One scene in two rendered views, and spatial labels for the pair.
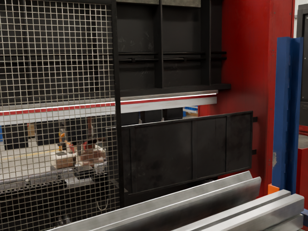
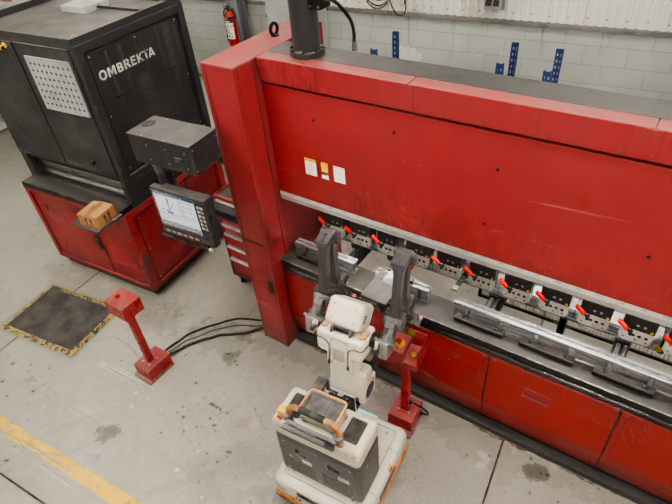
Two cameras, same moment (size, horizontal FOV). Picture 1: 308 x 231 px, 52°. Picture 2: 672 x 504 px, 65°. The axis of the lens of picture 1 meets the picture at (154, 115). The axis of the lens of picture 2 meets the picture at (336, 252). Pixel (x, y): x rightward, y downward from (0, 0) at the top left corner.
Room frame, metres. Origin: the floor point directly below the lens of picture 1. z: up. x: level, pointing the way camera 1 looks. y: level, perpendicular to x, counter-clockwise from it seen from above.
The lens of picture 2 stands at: (3.80, 2.33, 3.31)
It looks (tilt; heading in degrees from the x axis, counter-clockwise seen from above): 40 degrees down; 245
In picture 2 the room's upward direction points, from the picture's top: 5 degrees counter-clockwise
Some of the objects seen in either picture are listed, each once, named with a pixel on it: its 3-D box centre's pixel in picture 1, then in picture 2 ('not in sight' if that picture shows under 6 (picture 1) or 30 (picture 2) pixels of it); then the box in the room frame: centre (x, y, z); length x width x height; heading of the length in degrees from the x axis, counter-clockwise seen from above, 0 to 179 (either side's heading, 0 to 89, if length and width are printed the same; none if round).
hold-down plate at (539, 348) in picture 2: not in sight; (546, 351); (1.98, 1.14, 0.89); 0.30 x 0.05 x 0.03; 117
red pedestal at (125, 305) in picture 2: not in sight; (138, 334); (4.01, -0.80, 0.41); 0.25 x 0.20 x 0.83; 27
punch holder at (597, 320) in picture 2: not in sight; (596, 310); (1.85, 1.27, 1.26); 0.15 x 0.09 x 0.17; 117
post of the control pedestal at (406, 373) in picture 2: not in sight; (406, 383); (2.56, 0.61, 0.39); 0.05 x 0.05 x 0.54; 32
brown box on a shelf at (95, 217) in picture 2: not in sight; (94, 213); (3.98, -1.60, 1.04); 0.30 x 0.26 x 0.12; 122
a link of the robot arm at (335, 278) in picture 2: not in sight; (332, 260); (2.86, 0.32, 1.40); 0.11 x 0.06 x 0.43; 122
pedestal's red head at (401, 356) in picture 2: not in sight; (406, 347); (2.56, 0.61, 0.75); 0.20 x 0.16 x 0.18; 122
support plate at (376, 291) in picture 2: not in sight; (383, 287); (2.52, 0.29, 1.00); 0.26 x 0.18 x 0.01; 27
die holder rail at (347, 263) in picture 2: not in sight; (326, 255); (2.64, -0.27, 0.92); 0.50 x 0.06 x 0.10; 117
